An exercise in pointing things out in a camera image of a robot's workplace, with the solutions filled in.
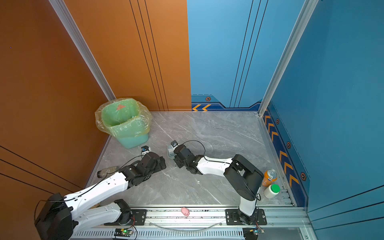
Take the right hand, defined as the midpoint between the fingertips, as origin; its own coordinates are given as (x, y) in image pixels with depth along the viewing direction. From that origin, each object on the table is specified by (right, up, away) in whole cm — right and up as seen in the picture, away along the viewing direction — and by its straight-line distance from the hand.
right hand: (177, 154), depth 89 cm
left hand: (-10, -3, -5) cm, 11 cm away
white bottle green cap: (+48, -14, -17) cm, 53 cm away
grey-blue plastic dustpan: (-5, 0, +5) cm, 7 cm away
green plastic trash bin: (-39, +22, +11) cm, 46 cm away
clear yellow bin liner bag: (-19, +26, -3) cm, 32 cm away
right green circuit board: (+38, -33, -20) cm, 54 cm away
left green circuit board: (-24, -34, -19) cm, 45 cm away
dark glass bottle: (-42, -10, -5) cm, 44 cm away
